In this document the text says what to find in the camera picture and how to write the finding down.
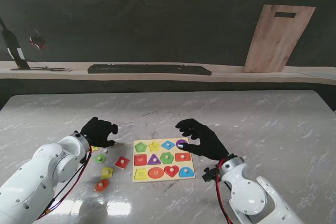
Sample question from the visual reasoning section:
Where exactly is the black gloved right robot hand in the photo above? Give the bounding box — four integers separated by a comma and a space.
175, 118, 229, 162

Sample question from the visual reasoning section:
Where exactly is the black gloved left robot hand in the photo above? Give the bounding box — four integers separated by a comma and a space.
80, 116, 119, 148

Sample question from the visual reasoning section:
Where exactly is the green pentagon puzzle piece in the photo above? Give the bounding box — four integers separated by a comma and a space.
93, 153, 108, 165

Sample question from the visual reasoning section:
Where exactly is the purple circle puzzle piece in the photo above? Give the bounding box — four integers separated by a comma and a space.
175, 138, 190, 149

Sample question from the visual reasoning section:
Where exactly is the orange rectangle puzzle piece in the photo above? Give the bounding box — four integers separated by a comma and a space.
174, 152, 192, 163

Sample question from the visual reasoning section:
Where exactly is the blue semicircle puzzle piece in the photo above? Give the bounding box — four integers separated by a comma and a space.
178, 166, 196, 178

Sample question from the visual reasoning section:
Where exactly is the yellow trapezoid puzzle piece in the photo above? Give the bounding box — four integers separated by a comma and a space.
101, 166, 114, 180

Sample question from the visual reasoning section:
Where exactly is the blue diamond puzzle piece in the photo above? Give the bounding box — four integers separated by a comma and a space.
160, 140, 176, 151

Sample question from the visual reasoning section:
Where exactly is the green hexagon puzzle piece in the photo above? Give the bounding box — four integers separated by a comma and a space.
159, 152, 175, 165

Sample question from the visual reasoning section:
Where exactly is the red heart puzzle piece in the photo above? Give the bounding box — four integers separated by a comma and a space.
163, 165, 180, 178

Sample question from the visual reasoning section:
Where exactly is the purple triangle puzzle piece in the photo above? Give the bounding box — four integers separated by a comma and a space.
147, 153, 162, 166

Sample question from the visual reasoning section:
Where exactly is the yellow wooden shape puzzle board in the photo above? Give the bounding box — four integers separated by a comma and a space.
132, 137, 197, 184

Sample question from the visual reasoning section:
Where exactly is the red square puzzle piece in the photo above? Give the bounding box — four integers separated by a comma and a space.
114, 156, 131, 170

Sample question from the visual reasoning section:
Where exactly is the orange oval puzzle piece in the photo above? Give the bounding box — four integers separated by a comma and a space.
94, 178, 110, 193

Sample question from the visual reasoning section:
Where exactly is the wooden cutting board with slot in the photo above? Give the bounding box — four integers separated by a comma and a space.
241, 4, 317, 73

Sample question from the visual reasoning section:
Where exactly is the light wooden shelf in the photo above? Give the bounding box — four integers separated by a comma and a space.
0, 60, 336, 86

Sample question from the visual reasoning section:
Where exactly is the flat tray under bottle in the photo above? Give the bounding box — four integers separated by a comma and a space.
10, 66, 73, 73

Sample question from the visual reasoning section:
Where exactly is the red wine glass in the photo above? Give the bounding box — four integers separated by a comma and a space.
28, 28, 47, 69

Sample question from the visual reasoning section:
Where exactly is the dark wine bottle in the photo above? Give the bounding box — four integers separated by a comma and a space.
0, 16, 31, 70

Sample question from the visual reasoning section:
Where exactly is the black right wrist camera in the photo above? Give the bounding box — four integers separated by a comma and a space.
202, 166, 218, 183

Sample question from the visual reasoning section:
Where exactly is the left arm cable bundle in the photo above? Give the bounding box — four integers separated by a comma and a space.
36, 145, 93, 221

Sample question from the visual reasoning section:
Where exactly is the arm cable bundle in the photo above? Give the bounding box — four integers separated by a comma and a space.
36, 145, 93, 221
215, 159, 234, 224

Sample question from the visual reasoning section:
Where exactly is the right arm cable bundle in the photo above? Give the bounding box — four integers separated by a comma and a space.
215, 159, 234, 224

